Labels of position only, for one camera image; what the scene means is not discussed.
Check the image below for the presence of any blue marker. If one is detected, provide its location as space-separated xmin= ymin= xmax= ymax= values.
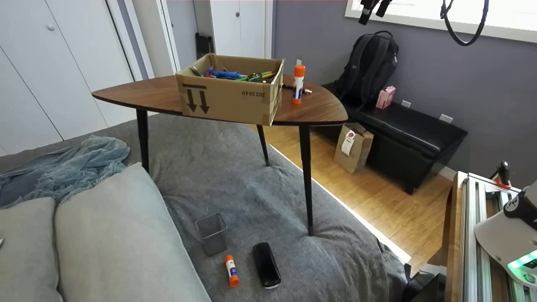
xmin=207 ymin=68 xmax=247 ymax=80

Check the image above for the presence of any wooden leaf-shaped side table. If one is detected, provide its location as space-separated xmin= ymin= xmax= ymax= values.
xmin=92 ymin=75 xmax=347 ymax=233

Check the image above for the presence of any cardboard box of pens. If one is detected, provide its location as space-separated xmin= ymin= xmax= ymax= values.
xmin=176 ymin=53 xmax=284 ymax=125

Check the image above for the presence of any grey shaggy rug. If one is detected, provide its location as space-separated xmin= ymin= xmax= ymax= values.
xmin=2 ymin=115 xmax=406 ymax=302

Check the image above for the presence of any brown paper bag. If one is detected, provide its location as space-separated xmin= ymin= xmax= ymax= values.
xmin=334 ymin=122 xmax=374 ymax=174

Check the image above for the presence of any orange-capped glue stick on table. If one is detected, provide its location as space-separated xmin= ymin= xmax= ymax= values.
xmin=292 ymin=58 xmax=307 ymax=105

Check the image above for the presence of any grey mesh pencil cup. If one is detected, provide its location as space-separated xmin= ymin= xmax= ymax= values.
xmin=195 ymin=213 xmax=228 ymax=256

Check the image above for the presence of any orange glue stick on rug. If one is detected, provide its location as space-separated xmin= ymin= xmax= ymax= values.
xmin=223 ymin=255 xmax=240 ymax=288

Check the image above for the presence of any black remote-like case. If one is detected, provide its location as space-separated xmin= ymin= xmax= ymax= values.
xmin=252 ymin=241 xmax=282 ymax=288

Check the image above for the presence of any pink small carton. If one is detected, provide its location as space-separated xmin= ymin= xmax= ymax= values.
xmin=376 ymin=85 xmax=396 ymax=109

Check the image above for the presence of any black backpack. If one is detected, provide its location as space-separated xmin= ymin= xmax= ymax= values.
xmin=326 ymin=30 xmax=399 ymax=109

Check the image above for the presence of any black leather ottoman bench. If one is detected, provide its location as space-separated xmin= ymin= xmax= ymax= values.
xmin=347 ymin=104 xmax=467 ymax=194

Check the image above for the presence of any grey sofa cushion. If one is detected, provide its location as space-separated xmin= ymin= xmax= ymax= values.
xmin=0 ymin=164 xmax=210 ymax=302

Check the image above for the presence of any blue-grey throw blanket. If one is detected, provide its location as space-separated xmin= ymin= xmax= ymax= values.
xmin=0 ymin=134 xmax=131 ymax=208

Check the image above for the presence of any black hanging cable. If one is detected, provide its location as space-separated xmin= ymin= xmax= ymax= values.
xmin=438 ymin=0 xmax=492 ymax=48

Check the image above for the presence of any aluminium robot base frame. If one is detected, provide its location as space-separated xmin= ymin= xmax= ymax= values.
xmin=445 ymin=172 xmax=537 ymax=302

